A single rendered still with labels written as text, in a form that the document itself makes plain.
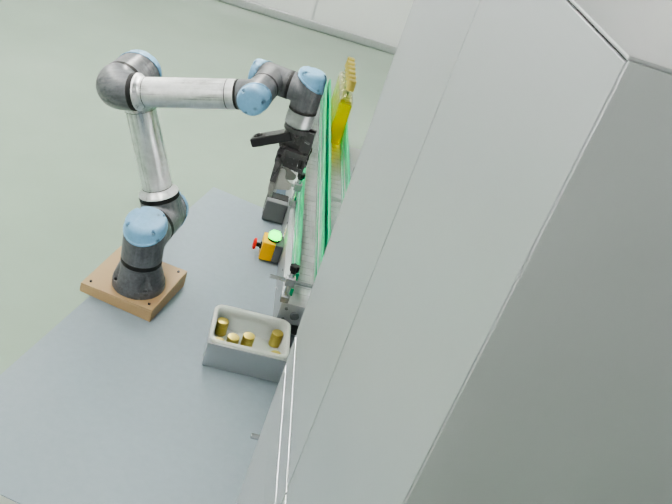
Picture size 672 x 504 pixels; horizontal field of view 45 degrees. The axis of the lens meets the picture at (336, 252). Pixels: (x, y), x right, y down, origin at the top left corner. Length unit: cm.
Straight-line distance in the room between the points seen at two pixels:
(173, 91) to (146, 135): 27
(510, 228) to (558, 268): 5
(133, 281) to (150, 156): 35
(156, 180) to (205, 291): 40
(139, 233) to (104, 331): 28
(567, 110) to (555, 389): 18
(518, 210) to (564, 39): 11
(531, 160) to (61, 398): 171
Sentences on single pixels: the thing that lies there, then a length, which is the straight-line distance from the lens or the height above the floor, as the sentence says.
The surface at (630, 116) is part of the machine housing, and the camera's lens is 48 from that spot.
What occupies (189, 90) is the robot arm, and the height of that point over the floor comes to 144.
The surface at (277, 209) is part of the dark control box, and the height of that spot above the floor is 81.
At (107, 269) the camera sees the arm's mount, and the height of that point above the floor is 79.
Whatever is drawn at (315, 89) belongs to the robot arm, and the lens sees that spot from 211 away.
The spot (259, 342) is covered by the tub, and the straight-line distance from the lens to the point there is 239.
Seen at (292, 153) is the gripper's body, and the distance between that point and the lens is 218.
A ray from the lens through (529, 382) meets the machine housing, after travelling 56.
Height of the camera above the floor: 221
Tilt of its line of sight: 30 degrees down
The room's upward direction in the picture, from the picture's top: 20 degrees clockwise
